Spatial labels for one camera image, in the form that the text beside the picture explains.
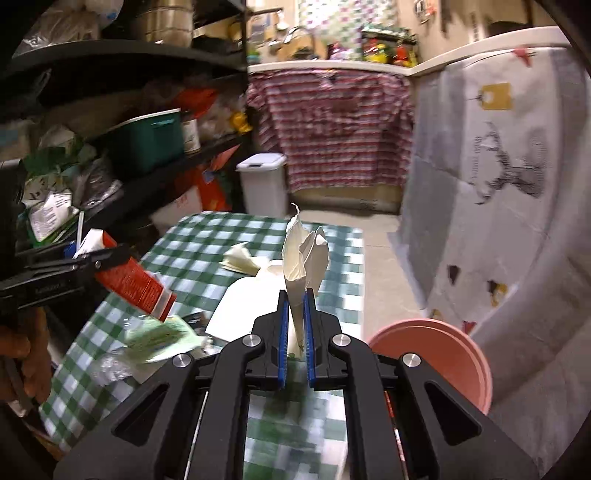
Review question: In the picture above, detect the green storage box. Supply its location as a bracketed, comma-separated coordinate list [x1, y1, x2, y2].
[104, 108, 185, 176]

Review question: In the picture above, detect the steel pot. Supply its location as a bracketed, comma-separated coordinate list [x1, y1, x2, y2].
[134, 0, 195, 47]

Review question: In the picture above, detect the grey plastic sheet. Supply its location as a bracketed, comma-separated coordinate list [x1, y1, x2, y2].
[480, 295, 591, 467]

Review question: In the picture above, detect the white kitchen counter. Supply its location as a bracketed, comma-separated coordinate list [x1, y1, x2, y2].
[247, 25, 573, 79]

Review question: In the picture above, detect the black spice rack with bottles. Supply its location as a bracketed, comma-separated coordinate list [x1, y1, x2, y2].
[360, 25, 421, 65]

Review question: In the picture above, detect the red plaid shirt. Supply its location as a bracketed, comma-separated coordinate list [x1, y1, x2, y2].
[247, 69, 415, 192]

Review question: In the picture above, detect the green white wrapper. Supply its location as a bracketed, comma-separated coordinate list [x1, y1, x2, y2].
[124, 316, 208, 365]

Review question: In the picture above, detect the red milk carton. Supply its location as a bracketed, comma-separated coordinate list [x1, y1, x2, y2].
[74, 228, 178, 324]

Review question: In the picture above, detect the white cardboard box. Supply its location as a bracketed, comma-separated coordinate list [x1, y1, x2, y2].
[150, 189, 204, 236]

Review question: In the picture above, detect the deer print cloth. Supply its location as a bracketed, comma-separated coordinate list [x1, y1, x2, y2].
[388, 44, 578, 328]

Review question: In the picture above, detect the orange plastic bag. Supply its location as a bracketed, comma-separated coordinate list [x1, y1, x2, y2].
[173, 88, 220, 118]

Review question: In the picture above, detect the red bag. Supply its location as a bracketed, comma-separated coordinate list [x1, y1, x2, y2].
[185, 150, 236, 213]

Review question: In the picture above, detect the white flat paper sheet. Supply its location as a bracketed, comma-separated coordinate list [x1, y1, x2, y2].
[205, 259, 289, 343]

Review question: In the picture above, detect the yellow plastic item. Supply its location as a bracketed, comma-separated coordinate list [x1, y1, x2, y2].
[230, 111, 254, 136]

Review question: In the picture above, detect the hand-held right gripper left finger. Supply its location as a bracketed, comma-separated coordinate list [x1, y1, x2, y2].
[53, 290, 291, 480]

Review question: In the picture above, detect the white paper wrapper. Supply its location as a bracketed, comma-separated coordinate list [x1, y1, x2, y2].
[281, 203, 331, 361]

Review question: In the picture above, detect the black metal shelf rack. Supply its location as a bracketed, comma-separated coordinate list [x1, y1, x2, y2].
[0, 0, 254, 278]

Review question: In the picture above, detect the labelled jar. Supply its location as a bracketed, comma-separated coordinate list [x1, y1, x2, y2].
[181, 117, 201, 154]

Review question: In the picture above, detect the metal faucet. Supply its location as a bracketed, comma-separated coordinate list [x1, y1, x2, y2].
[281, 25, 317, 61]

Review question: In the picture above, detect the pile of green packets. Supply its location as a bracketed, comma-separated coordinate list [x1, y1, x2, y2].
[18, 124, 123, 245]

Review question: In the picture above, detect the clear plastic bag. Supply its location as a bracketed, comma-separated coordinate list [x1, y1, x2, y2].
[92, 355, 139, 386]

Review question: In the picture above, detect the white lidded bin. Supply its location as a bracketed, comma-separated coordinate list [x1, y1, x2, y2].
[236, 153, 288, 217]

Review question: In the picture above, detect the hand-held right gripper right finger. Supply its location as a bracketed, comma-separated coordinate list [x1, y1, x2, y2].
[302, 288, 541, 480]

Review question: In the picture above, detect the pink plastic bin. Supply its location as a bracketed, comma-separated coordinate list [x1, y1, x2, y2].
[367, 318, 494, 416]

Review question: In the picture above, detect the person's left hand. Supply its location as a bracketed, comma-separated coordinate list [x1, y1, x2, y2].
[0, 307, 52, 403]

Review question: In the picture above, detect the green checkered tablecloth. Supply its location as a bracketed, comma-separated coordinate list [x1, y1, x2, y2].
[39, 211, 365, 480]

